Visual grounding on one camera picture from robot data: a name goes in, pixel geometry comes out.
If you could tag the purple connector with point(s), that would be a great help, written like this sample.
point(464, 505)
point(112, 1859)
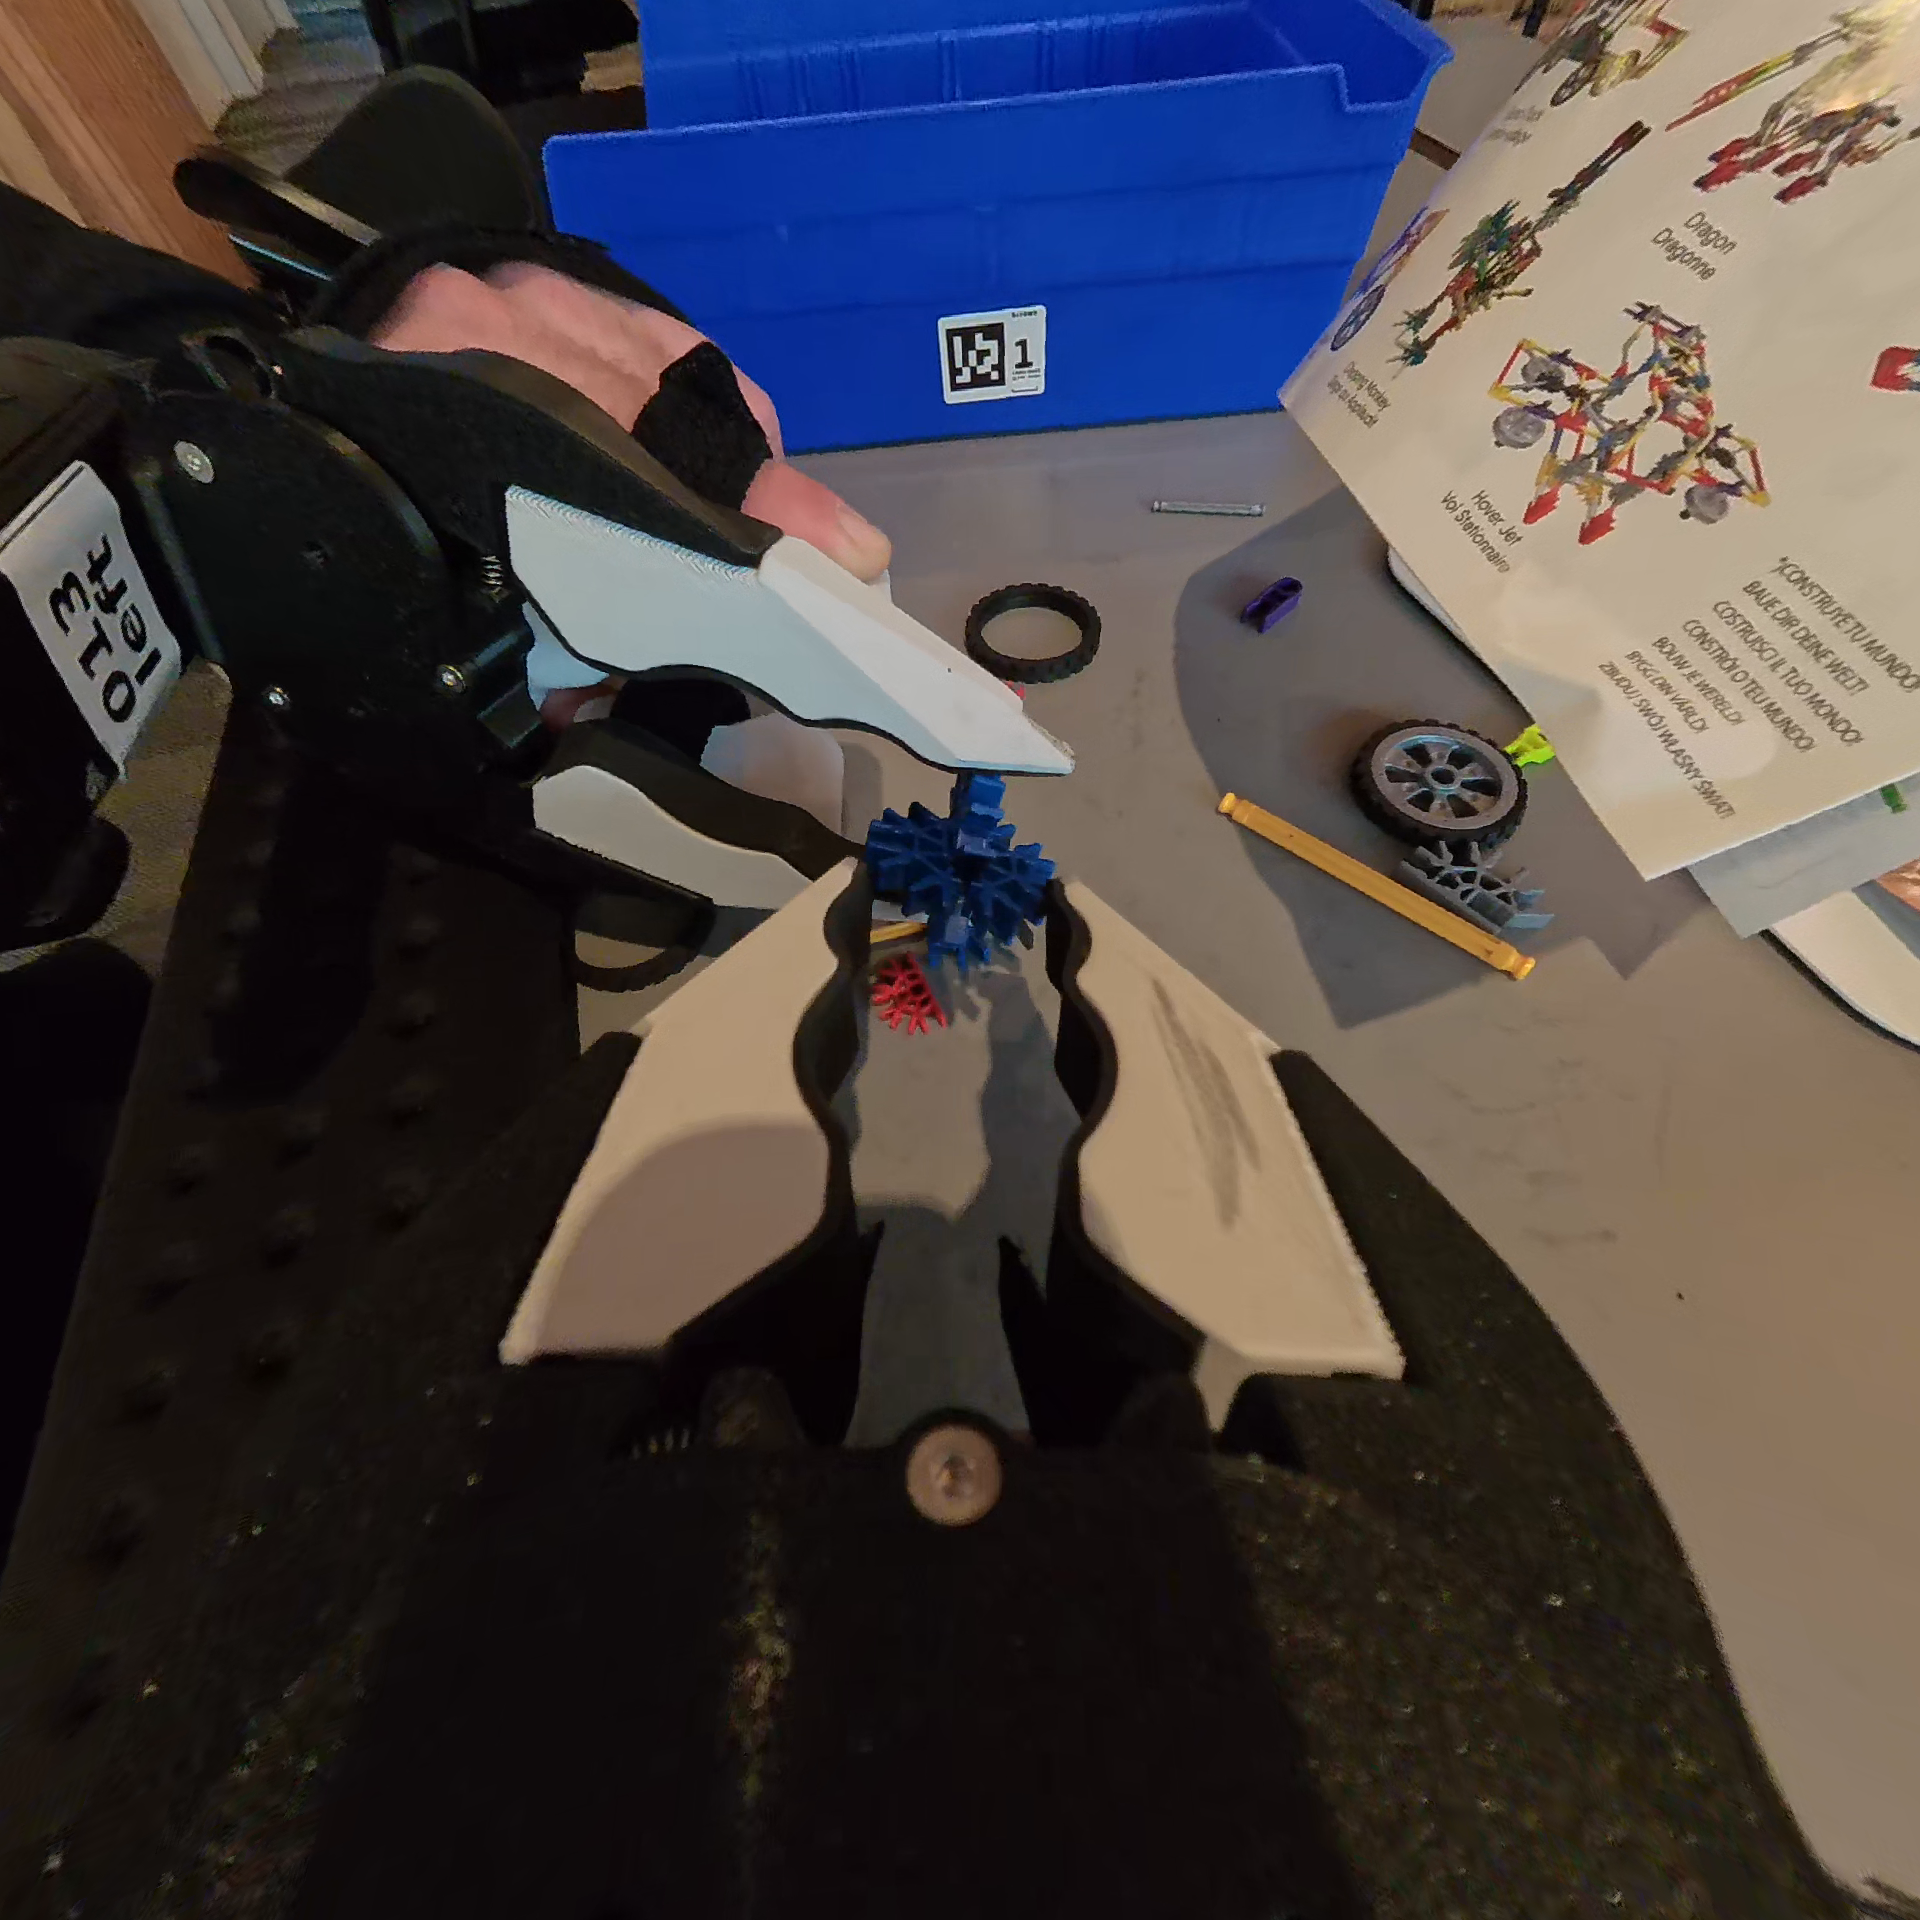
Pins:
point(1272, 603)

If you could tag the person's left hand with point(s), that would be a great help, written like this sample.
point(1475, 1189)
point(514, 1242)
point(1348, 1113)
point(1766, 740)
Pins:
point(524, 322)

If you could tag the thin grey rod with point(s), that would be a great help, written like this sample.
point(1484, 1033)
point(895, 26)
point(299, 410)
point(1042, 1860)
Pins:
point(1207, 508)

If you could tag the red fan connector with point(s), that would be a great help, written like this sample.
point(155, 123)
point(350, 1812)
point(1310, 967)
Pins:
point(908, 997)

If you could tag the lime green connector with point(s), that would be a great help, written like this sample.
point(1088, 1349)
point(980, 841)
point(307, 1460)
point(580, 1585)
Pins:
point(1527, 746)

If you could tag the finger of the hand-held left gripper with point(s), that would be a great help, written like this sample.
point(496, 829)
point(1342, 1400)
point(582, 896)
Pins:
point(839, 644)
point(630, 818)

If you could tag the wooden post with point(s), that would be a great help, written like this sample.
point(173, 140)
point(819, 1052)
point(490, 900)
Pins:
point(77, 136)

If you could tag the blue snowflake connector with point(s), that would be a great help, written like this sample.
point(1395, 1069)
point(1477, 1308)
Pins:
point(908, 863)
point(983, 885)

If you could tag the office chair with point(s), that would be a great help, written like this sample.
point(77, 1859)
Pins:
point(421, 149)

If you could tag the black wheel with grey hub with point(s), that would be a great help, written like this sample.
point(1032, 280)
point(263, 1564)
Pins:
point(1434, 780)

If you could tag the blue plastic bin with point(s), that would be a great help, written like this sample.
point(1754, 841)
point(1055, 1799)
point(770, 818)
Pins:
point(1125, 300)

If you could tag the long yellow rod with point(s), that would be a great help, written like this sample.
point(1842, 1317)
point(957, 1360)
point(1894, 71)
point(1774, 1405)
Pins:
point(1350, 879)

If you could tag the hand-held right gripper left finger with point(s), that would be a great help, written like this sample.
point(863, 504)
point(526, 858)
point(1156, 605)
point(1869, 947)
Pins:
point(676, 1184)

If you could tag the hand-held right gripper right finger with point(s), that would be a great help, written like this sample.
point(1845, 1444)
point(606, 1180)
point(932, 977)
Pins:
point(1244, 1200)

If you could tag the toy model picture sheet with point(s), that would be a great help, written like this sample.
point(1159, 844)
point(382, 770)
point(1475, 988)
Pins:
point(1651, 705)

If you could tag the grey fan connector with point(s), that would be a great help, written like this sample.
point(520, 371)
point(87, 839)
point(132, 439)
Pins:
point(1463, 885)

